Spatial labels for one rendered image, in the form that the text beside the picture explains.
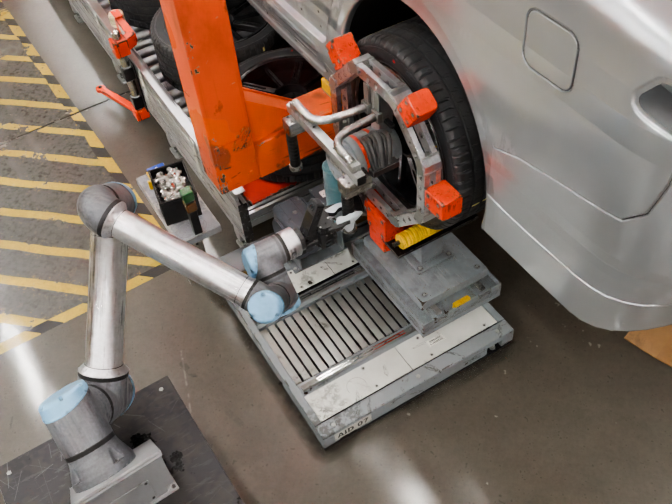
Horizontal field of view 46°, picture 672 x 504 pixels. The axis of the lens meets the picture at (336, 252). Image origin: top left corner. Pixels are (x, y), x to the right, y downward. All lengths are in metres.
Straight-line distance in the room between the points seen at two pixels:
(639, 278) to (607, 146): 0.36
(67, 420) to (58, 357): 0.97
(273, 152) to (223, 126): 0.26
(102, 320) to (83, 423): 0.31
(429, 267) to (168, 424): 1.11
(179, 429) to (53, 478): 0.40
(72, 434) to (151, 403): 0.40
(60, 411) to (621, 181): 1.58
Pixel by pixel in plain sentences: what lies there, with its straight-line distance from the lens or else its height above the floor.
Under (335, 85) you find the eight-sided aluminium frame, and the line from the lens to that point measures 2.61.
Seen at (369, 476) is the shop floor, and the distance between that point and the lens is 2.78.
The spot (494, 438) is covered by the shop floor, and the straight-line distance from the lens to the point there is 2.86.
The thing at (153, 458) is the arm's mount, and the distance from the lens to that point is 2.33.
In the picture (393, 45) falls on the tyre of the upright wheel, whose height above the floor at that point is 1.18.
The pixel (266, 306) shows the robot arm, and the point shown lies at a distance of 2.12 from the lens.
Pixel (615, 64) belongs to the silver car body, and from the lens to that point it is 1.72.
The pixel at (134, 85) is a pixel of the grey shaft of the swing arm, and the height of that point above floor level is 0.26.
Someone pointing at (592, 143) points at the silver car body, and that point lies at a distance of 1.86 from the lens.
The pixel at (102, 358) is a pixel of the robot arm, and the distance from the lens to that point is 2.48.
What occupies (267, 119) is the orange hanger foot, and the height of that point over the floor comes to 0.75.
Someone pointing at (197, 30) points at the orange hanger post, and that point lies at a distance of 2.53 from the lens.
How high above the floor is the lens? 2.50
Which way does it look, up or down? 48 degrees down
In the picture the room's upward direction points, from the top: 6 degrees counter-clockwise
